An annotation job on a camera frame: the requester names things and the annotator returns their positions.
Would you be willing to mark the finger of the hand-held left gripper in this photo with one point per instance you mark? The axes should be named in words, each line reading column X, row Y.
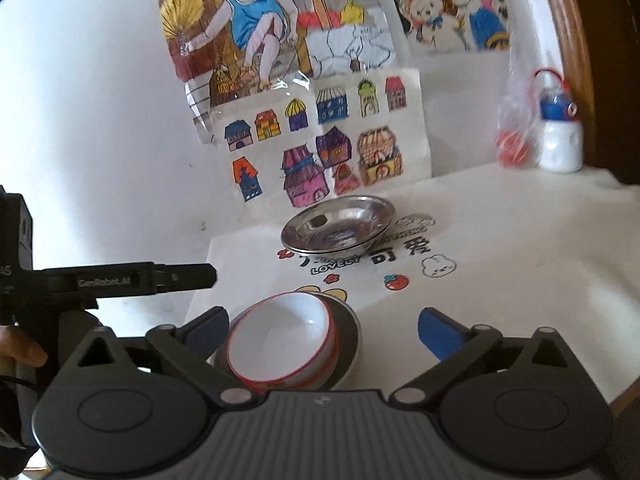
column 130, row 280

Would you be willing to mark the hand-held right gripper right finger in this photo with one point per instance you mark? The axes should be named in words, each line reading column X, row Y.
column 437, row 332

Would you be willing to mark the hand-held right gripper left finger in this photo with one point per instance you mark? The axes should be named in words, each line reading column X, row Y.
column 207, row 329

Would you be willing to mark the white red-rimmed bowl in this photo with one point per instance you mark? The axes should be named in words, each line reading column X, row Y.
column 280, row 340
column 320, row 378

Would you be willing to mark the steel bowl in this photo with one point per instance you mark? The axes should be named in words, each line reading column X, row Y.
column 348, row 345

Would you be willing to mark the steel plate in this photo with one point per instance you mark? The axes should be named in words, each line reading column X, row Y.
column 345, row 220
column 325, row 252

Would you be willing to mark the person's left hand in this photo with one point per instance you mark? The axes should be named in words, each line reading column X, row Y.
column 25, row 347

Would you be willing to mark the printed white tablecloth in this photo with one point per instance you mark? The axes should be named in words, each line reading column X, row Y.
column 500, row 240

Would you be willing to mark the clear plastic bag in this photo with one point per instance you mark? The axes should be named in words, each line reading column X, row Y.
column 512, row 147

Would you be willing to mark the white and blue water bottle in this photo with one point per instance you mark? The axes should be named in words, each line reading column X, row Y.
column 560, row 147

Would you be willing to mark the coloured houses wall drawing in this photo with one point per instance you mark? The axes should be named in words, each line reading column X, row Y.
column 320, row 160

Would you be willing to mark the fan figure wall drawing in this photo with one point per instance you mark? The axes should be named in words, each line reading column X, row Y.
column 250, row 15

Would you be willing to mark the pink figures wall drawing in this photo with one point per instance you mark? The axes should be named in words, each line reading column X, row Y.
column 450, row 10

